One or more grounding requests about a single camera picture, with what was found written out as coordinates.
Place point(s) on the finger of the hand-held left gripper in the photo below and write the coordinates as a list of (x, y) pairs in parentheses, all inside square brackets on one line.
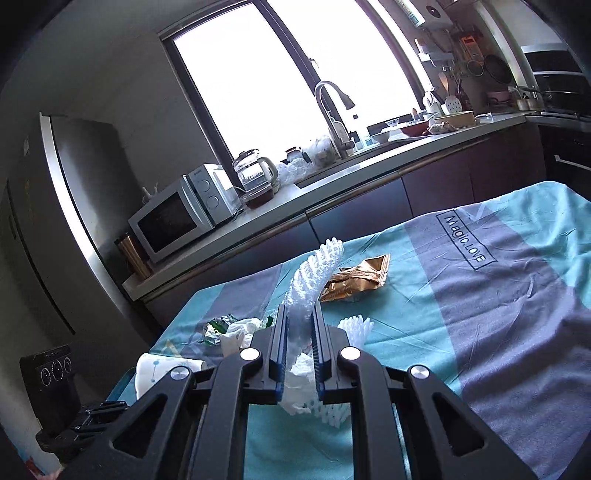
[(104, 407), (94, 422)]

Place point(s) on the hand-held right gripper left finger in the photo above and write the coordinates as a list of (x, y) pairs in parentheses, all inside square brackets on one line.
[(280, 355)]

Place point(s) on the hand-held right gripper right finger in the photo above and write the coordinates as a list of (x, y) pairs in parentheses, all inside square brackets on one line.
[(316, 355)]

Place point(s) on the green printed snack packet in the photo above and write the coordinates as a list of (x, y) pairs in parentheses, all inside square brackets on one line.
[(216, 328)]

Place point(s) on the long white foam fruit net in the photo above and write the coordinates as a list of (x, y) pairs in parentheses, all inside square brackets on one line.
[(309, 281)]

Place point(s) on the crumpled white tissue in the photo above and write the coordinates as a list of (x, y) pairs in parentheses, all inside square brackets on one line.
[(240, 334)]

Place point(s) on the short white foam fruit net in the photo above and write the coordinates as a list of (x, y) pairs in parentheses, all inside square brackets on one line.
[(356, 328)]

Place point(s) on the white patterned paper cup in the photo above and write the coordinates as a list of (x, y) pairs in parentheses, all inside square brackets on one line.
[(154, 369)]

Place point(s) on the gold foil snack wrapper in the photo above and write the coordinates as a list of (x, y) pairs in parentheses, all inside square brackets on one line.
[(353, 282)]

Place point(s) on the copper metal canister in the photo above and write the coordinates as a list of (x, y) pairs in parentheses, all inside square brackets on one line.
[(134, 256)]

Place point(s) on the silver refrigerator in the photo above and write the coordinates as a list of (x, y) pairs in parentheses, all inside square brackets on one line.
[(60, 217)]

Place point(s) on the white microwave oven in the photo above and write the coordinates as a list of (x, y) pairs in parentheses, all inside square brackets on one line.
[(175, 217)]

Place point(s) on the teal grey striped tablecloth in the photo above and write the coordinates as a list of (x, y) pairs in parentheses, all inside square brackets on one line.
[(485, 300)]

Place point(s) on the glass electric kettle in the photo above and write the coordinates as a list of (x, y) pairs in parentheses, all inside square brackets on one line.
[(254, 177)]

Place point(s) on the crumpled clear plastic bags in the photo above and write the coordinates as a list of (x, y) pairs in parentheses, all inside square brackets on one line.
[(295, 170)]

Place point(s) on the dark kitchen base cabinets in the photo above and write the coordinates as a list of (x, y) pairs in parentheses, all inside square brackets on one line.
[(415, 194)]

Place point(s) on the white kitchen countertop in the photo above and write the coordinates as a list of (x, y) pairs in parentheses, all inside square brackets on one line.
[(360, 161)]

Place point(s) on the small glass jar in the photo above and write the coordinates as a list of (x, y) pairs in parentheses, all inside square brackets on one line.
[(292, 154)]

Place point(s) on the plastic bag of food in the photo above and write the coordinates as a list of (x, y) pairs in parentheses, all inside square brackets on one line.
[(323, 150)]

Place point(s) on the white shallow dish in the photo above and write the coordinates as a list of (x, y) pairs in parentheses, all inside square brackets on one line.
[(385, 136)]

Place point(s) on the chrome kitchen faucet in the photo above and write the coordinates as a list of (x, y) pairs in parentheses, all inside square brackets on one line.
[(334, 120)]

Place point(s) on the dark red bowl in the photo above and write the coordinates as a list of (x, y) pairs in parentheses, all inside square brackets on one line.
[(413, 128)]

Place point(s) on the cream cooking pot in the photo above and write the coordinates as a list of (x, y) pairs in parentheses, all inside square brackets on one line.
[(455, 121)]

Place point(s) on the large kitchen window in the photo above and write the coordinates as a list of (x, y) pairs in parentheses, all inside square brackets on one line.
[(258, 78)]

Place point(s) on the white slotted spatula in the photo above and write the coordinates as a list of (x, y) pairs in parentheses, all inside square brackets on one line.
[(454, 104)]

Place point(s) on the pink pot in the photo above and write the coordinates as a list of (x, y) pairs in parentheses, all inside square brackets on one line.
[(497, 98)]

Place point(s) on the small steel pot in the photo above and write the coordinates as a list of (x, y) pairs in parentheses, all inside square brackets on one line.
[(521, 99)]

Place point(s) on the hanging black frying pan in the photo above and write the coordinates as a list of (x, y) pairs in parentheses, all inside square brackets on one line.
[(496, 68)]

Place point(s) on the black wok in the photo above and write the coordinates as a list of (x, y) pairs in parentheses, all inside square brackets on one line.
[(561, 98)]

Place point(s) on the black range hood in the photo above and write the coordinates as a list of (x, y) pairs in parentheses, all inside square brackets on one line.
[(554, 57)]

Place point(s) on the white wall water heater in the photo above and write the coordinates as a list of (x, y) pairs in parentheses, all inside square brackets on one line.
[(429, 14)]

